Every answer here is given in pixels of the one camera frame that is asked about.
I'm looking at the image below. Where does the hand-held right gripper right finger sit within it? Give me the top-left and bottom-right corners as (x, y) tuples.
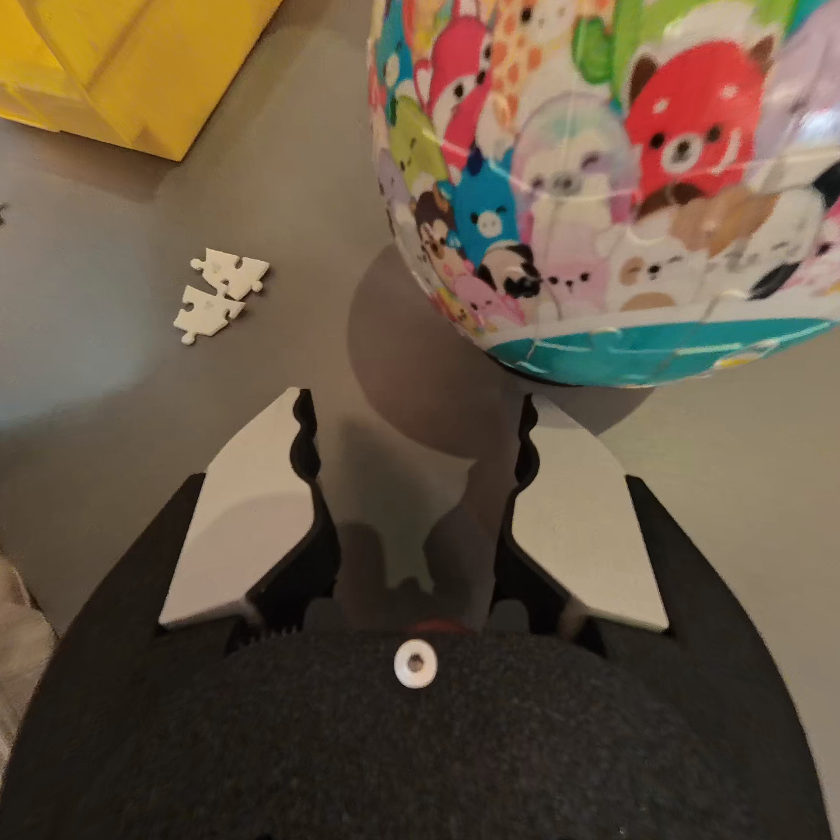
(489, 394), (670, 634)

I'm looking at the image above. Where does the colourful puzzle ball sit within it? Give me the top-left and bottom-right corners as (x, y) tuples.
(368, 0), (840, 388)

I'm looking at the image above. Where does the yellow plastic bin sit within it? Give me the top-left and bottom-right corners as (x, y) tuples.
(0, 0), (283, 162)

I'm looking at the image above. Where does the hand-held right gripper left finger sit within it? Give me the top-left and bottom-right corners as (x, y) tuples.
(161, 388), (342, 631)

